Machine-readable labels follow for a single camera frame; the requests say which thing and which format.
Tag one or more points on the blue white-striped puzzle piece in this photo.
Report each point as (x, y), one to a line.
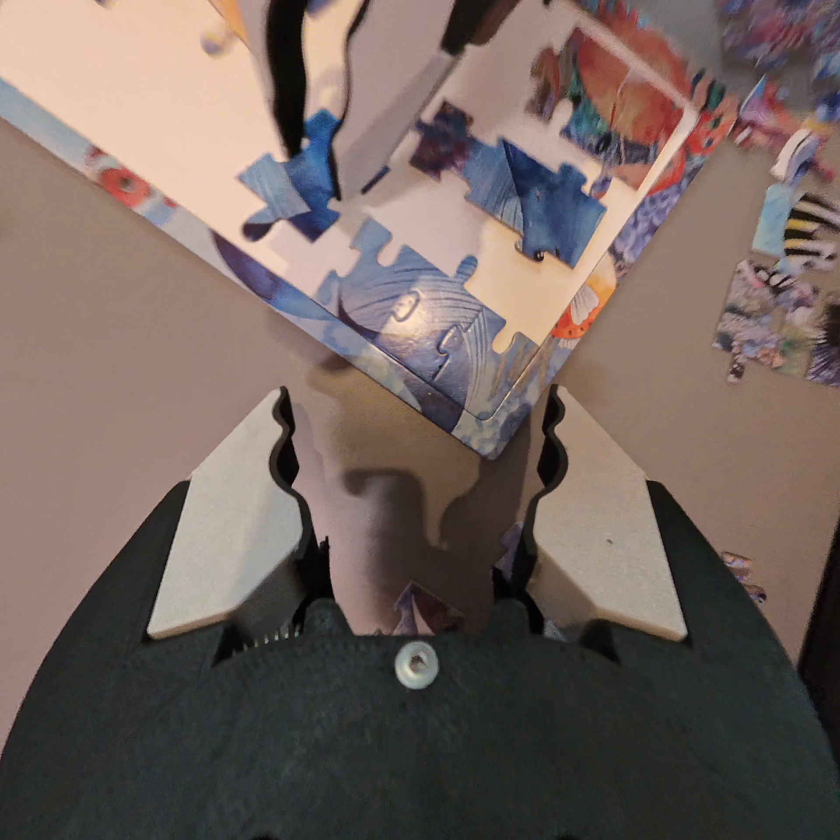
(295, 190)

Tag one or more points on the green grey urchin-spine puzzle piece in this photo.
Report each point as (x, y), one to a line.
(823, 354)

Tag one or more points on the purple orange fish puzzle piece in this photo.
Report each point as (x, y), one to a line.
(741, 571)

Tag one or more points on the yellow black striped fish piece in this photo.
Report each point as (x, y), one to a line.
(800, 229)

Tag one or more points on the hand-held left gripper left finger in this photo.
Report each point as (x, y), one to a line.
(229, 531)

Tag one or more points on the joined blue whale puzzle pieces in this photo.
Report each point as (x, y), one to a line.
(420, 308)

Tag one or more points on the black white spotted puzzle piece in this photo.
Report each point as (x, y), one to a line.
(761, 321)

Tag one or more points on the dark blue whale face piece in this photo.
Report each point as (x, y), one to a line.
(558, 210)

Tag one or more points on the joined orange crab puzzle pieces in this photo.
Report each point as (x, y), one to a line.
(623, 98)

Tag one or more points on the ocean jigsaw puzzle frame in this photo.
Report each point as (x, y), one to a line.
(151, 98)

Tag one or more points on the blue striped coral puzzle piece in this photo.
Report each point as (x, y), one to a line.
(459, 157)

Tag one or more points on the red coral white wave piece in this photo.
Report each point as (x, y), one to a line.
(787, 131)

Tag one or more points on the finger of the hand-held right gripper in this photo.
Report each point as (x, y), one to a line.
(289, 65)
(400, 65)

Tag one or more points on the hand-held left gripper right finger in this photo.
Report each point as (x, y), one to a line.
(604, 544)

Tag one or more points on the purple white-patch puzzle piece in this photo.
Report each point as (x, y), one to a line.
(426, 613)

